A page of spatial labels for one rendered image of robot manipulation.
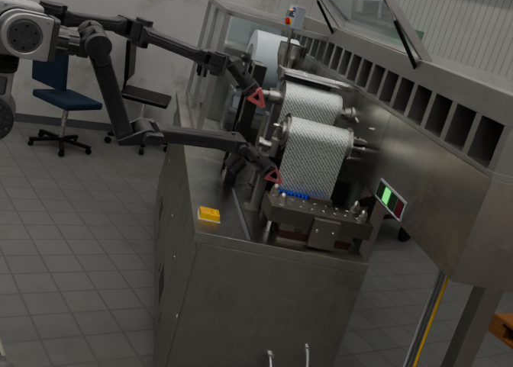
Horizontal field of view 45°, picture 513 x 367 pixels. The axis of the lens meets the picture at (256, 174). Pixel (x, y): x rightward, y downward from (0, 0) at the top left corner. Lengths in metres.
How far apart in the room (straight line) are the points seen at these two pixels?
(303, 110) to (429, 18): 3.86
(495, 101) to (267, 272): 1.00
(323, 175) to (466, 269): 0.86
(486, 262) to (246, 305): 0.92
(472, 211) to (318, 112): 1.06
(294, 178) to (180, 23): 4.27
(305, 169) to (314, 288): 0.45
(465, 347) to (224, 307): 0.85
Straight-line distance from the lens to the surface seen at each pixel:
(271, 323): 2.40
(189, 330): 2.37
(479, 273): 1.82
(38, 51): 1.84
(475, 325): 2.00
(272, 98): 2.63
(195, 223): 2.25
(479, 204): 1.74
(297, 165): 2.42
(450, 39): 6.14
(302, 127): 2.40
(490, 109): 1.81
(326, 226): 2.30
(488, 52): 5.86
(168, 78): 6.62
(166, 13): 6.46
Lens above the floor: 1.73
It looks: 16 degrees down
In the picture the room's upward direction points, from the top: 16 degrees clockwise
